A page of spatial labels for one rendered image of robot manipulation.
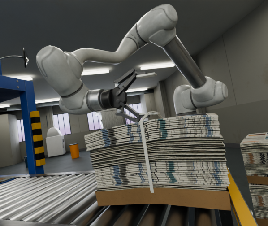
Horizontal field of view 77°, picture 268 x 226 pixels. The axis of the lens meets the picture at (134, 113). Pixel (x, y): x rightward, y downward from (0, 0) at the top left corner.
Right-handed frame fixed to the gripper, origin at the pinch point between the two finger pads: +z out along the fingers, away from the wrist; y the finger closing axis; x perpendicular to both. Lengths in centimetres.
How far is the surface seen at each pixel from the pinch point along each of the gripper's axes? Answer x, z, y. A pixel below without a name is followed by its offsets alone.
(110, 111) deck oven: -615, -363, -22
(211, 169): 15.0, 16.3, 21.6
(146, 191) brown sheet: 15.3, -0.3, 28.2
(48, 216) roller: 21, -31, 36
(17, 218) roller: 22, -43, 38
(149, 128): 15.2, 1.8, 11.2
